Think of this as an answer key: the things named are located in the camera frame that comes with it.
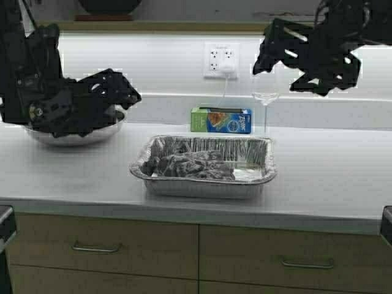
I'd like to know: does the left lower drawer front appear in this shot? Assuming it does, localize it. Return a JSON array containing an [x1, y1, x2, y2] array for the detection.
[[7, 214, 198, 279]]

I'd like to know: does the middle drawer metal handle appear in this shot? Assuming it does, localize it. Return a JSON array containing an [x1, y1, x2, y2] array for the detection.
[[281, 258, 334, 270]]

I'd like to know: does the aluminium foil tray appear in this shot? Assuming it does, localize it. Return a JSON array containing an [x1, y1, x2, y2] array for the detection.
[[129, 135, 277, 199]]

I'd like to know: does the left lower cabinet door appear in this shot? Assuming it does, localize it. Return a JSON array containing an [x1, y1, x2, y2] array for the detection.
[[10, 265, 198, 293]]

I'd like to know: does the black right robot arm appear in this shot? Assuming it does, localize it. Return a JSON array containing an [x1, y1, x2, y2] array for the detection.
[[252, 1, 391, 97]]

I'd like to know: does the left drawer metal handle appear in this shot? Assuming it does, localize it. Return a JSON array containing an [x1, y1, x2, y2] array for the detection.
[[71, 241, 123, 254]]

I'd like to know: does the middle lower cabinet door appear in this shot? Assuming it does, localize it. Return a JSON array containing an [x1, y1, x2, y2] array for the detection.
[[198, 280, 392, 294]]

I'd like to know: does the grey crumpled cloth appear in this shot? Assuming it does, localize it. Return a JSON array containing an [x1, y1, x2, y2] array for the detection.
[[142, 143, 235, 181]]

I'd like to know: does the silver metal bowl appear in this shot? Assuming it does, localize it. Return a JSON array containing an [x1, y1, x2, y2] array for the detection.
[[24, 107, 127, 147]]

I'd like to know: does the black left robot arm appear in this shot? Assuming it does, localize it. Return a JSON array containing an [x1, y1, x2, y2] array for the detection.
[[1, 1, 141, 138]]

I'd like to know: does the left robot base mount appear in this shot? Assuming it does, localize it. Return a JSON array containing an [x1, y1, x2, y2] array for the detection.
[[1, 205, 17, 294]]

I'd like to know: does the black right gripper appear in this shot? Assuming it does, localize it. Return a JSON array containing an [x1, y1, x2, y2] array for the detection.
[[252, 18, 361, 97]]

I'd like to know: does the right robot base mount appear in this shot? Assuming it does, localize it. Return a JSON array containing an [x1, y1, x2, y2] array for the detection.
[[380, 206, 392, 246]]

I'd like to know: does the white plug adapter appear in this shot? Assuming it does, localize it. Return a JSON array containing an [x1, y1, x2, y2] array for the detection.
[[220, 62, 236, 75]]

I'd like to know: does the blue green Ziploc box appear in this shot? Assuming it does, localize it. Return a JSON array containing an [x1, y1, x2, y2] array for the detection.
[[190, 107, 252, 134]]

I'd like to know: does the drawer metal handle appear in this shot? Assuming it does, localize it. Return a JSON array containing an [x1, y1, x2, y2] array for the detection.
[[71, 241, 123, 254], [281, 258, 334, 270]]

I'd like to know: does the middle lower drawer front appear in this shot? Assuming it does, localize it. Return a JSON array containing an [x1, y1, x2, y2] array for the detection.
[[199, 225, 391, 293]]

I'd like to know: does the clear wine glass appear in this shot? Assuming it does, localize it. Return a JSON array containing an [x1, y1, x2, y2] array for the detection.
[[251, 69, 280, 137]]

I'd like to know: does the cabinet door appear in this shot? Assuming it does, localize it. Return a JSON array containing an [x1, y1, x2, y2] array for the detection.
[[198, 280, 392, 294], [10, 265, 198, 293]]

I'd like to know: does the white wall outlet plate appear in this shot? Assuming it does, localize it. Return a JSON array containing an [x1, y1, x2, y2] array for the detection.
[[203, 42, 239, 80]]

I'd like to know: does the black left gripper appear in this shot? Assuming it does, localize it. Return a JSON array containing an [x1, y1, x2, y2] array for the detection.
[[17, 69, 141, 138]]

